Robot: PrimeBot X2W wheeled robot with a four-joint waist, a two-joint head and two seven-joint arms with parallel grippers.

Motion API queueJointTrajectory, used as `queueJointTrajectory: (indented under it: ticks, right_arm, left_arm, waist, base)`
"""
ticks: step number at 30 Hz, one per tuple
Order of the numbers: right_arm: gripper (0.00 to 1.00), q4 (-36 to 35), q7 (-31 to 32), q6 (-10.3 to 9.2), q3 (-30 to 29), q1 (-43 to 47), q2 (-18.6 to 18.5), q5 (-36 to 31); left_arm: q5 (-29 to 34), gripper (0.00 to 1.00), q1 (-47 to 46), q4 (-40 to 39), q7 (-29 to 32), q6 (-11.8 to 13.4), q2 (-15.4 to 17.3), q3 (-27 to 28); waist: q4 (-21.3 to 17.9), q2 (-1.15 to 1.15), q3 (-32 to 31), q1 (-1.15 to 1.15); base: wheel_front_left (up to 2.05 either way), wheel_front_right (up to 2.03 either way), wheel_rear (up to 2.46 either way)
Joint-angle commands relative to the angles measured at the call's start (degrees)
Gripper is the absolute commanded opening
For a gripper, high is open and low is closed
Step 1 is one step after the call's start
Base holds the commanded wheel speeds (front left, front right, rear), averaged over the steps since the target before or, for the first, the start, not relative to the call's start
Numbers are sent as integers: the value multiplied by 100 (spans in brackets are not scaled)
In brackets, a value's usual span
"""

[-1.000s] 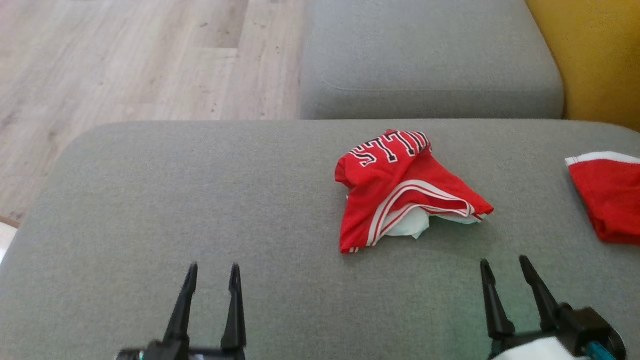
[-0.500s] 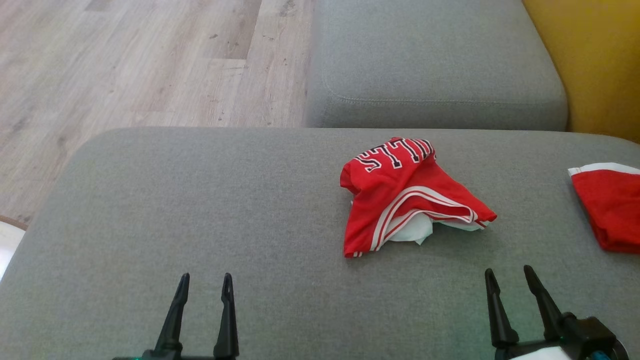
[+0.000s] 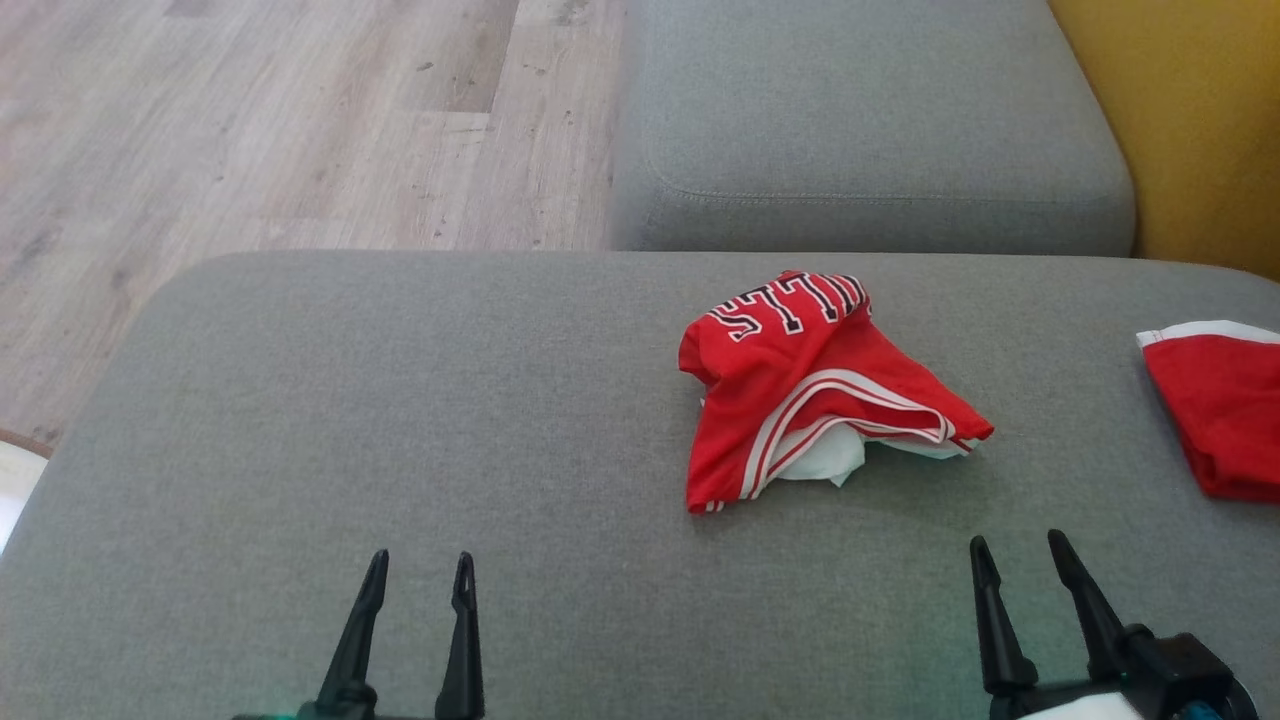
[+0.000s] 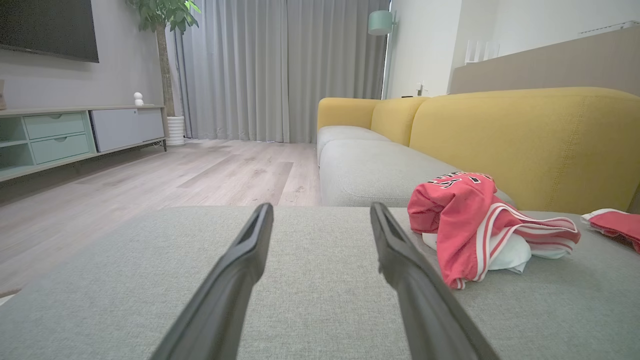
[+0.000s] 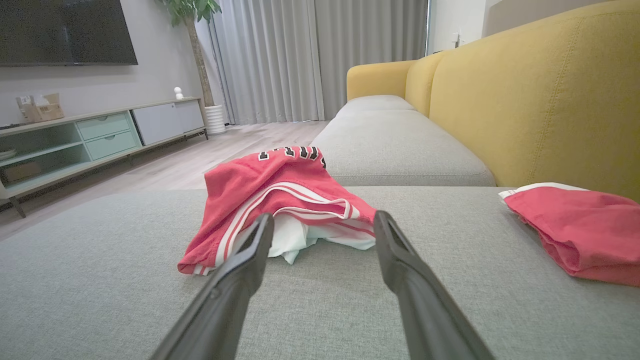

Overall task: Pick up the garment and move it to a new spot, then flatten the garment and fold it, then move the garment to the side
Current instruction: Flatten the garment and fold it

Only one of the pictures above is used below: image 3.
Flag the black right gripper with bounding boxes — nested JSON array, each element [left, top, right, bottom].
[[967, 529, 1260, 720]]

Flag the teal black left gripper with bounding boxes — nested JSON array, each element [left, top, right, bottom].
[[232, 548, 486, 720]]

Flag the red white-striped shorts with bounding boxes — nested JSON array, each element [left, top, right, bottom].
[[1136, 319, 1280, 504]]

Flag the red lettered basketball jersey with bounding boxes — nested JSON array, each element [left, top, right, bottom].
[[677, 269, 996, 515]]

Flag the large grey sofa chaise cushion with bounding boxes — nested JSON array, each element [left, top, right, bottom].
[[0, 249, 1280, 720]]

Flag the long yellow sofa backrest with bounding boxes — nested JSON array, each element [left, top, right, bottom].
[[1047, 0, 1280, 284]]

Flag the grey sofa seat cushion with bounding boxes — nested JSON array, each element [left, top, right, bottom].
[[607, 0, 1138, 258]]

